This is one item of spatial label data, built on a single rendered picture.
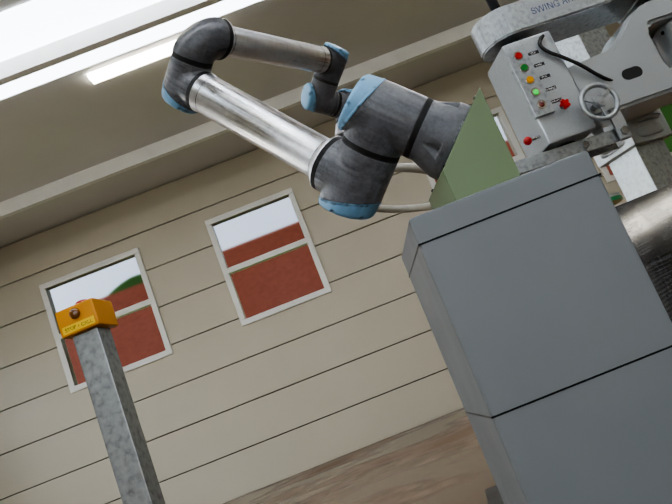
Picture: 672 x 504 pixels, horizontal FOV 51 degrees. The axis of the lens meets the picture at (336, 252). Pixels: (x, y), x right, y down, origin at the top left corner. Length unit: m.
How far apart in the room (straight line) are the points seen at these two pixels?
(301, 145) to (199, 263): 7.29
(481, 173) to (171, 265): 7.72
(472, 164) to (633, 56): 1.47
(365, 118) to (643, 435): 0.88
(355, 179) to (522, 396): 0.64
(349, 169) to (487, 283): 0.46
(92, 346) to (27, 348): 7.56
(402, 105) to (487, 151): 0.22
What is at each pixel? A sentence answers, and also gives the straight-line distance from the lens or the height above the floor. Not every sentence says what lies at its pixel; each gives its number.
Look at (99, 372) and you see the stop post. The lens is 2.07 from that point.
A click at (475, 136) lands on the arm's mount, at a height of 0.99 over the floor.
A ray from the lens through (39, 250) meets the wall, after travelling 9.77.
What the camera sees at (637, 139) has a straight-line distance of 3.53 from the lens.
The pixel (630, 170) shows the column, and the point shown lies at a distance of 3.60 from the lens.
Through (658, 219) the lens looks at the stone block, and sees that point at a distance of 2.51.
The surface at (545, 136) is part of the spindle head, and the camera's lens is 2.67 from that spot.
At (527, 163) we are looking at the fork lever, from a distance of 2.65.
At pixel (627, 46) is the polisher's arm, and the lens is 2.96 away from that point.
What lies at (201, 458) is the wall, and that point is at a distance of 8.87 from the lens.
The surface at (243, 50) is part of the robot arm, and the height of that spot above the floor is 1.58.
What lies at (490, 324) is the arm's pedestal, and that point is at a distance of 1.42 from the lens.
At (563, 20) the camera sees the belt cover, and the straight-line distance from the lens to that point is 2.95.
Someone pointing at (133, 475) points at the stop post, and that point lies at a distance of 2.05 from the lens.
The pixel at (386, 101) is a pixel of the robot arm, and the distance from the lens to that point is 1.65.
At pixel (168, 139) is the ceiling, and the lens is 8.19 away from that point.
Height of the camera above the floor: 0.55
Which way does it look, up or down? 12 degrees up
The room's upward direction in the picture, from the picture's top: 22 degrees counter-clockwise
